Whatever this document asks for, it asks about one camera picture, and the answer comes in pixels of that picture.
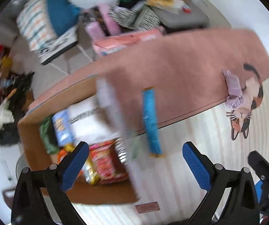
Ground pink suitcase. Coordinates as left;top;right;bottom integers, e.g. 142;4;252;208
82;4;122;41

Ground blue cartoon tissue pack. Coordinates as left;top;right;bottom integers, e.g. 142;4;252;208
52;109;73;147

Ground pink striped table mat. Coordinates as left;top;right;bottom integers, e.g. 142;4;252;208
28;27;269;225

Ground black white patterned bag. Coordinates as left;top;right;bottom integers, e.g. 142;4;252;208
109;0;160;31

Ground yellow snack bags on box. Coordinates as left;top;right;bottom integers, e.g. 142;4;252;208
146;0;191;14

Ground green snack packet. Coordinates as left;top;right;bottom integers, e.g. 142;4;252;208
39;115;60;155

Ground grey cushioned chair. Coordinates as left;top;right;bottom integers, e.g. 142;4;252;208
152;0;210;32

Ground blue snack packet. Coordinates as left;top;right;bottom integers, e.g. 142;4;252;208
142;87;163;158

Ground open cardboard box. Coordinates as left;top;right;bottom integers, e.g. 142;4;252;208
17;74;140;205

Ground white goose plush toy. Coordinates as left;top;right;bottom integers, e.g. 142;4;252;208
0;88;17;130

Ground grey round chair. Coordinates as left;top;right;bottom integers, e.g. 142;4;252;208
15;154;29;180

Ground lilac towel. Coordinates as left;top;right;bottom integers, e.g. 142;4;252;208
222;70;244;110

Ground red snack packet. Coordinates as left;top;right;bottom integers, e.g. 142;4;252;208
81;138;128;185

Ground white pillow pack black letters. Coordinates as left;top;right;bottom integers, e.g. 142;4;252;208
67;95;115;145

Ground calico cat shaped mat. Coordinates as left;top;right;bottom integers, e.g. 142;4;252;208
226;63;264;141

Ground pink flat package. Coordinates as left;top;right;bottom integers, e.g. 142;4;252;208
92;26;165;57

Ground white frame chair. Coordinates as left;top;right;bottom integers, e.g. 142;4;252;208
37;25;81;76

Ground orange snack packet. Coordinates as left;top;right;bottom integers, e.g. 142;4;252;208
57;144;75;164

